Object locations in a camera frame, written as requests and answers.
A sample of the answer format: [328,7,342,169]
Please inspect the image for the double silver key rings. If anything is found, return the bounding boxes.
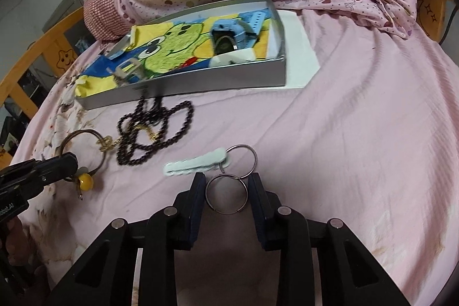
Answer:
[205,143,258,215]

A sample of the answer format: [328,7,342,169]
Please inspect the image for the pale green hair clip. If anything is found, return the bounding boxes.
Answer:
[164,147,231,176]

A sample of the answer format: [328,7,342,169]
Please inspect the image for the cord necklace with yellow bead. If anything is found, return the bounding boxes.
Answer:
[58,128,113,201]

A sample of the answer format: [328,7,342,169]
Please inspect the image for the black bead necklace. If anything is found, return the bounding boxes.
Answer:
[116,90,195,167]

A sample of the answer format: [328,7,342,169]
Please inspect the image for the pink floral bedsheet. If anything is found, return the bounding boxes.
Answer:
[14,10,458,305]

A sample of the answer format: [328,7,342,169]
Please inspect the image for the grey cardboard box tray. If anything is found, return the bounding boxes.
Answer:
[75,0,286,110]

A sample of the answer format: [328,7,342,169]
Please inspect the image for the grey claw hair clip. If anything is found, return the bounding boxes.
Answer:
[107,57,146,87]

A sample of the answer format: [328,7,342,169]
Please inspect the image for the white box lid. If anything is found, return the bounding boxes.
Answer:
[278,10,320,89]

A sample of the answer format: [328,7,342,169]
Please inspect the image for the blue kids smartwatch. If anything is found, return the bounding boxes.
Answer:
[209,9,271,55]

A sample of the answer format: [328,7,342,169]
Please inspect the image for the red checked pillow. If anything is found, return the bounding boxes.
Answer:
[83,0,138,41]

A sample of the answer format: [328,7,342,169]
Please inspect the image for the grey wall panel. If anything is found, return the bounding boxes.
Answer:
[42,0,83,33]

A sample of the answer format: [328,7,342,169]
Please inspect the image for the black cable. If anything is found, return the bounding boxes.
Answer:
[438,1,459,45]

